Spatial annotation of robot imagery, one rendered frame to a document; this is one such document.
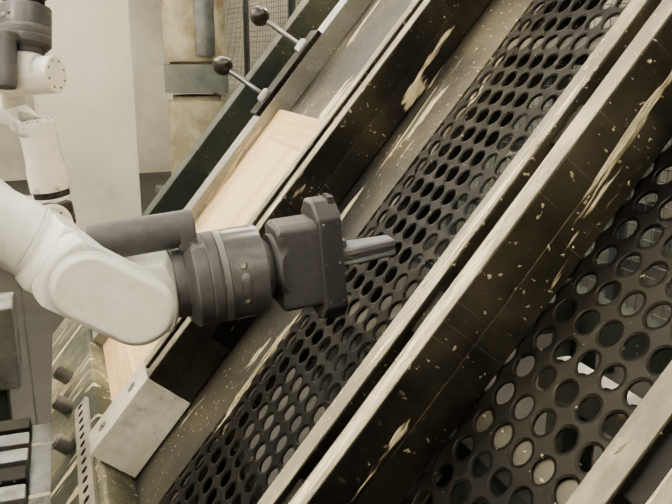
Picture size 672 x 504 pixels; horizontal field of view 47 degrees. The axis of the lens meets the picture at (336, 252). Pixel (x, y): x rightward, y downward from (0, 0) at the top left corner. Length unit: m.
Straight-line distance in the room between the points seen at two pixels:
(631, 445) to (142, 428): 0.76
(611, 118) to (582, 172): 0.05
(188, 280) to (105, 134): 4.55
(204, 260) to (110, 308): 0.09
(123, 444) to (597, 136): 0.73
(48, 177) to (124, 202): 3.84
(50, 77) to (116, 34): 3.79
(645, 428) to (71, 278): 0.45
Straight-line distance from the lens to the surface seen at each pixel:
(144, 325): 0.70
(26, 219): 0.70
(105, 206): 5.31
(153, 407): 1.07
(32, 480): 1.45
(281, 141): 1.38
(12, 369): 1.77
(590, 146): 0.62
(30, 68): 1.46
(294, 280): 0.74
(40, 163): 1.49
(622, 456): 0.43
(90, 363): 1.44
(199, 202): 1.51
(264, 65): 1.76
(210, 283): 0.71
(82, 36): 5.21
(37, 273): 0.69
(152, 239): 0.71
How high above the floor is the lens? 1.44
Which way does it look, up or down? 14 degrees down
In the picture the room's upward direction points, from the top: straight up
